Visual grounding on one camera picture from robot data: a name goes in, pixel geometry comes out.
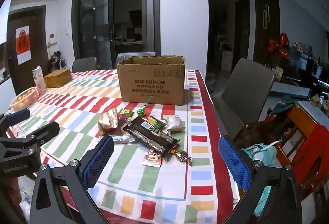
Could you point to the brown cardboard box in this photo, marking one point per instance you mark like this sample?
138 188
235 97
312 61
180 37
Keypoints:
151 82

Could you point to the pink green candy wrapper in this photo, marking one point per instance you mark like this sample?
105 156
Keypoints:
123 119

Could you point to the woven yellow basket box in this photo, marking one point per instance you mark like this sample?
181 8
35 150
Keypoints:
57 78

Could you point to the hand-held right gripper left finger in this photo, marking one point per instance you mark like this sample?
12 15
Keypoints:
99 162

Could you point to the white shelf with toys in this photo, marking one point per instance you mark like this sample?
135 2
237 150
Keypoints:
57 60

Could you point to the green yellow candy packet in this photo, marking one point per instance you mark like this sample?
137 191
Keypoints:
126 112

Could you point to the dark green cloth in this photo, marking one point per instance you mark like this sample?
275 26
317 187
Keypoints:
284 105

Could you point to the grey dining chair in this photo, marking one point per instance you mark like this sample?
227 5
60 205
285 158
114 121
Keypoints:
246 90
123 58
84 64

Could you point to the brown wooden door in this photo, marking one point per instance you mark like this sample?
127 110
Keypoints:
38 54

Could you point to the red cloth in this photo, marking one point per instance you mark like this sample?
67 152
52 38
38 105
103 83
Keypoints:
313 152

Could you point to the white wall intercom panel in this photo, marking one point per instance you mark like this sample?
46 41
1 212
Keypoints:
53 38

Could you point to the teal cloth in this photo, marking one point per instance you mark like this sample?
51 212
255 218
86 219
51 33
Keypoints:
259 154

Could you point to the striped colourful tablecloth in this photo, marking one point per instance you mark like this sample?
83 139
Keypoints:
77 110

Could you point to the black snack package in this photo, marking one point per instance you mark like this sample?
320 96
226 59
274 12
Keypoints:
149 137

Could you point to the dark wrapped candy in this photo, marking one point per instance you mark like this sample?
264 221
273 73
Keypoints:
183 157

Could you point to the red white door poster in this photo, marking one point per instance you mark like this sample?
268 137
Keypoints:
23 43

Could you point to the clear basket of oranges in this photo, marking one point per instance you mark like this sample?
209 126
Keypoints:
24 99

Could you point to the silver refrigerator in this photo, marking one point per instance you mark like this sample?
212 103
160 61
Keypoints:
147 15

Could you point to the red foil balloon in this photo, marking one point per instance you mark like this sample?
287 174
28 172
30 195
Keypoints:
279 45

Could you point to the white snack packet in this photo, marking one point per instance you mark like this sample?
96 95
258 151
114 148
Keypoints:
174 122

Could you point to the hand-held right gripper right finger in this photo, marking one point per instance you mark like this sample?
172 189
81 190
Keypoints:
234 164

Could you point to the dark hallway door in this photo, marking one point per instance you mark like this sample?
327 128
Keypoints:
242 28

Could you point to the dark wooden cabinet door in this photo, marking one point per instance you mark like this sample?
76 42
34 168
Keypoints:
266 23

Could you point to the dark framed sliding glass door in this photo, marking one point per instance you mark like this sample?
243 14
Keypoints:
97 20

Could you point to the yellow green snack packet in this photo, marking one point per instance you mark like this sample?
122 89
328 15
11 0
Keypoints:
157 122

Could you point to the orange wooden chair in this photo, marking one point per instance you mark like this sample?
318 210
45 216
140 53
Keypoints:
295 121

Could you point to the green lollipop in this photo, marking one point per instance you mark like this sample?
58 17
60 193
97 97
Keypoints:
140 111

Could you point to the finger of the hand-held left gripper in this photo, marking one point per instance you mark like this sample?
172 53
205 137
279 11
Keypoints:
45 131
18 115

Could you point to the white hallway box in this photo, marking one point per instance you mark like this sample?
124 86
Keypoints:
226 59

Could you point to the white orange drink carton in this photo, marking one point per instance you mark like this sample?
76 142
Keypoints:
39 81

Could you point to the brown crumpled snack bag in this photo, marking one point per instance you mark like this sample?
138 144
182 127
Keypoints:
108 122

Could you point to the silver foil wrapper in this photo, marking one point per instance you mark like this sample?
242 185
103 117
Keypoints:
123 139

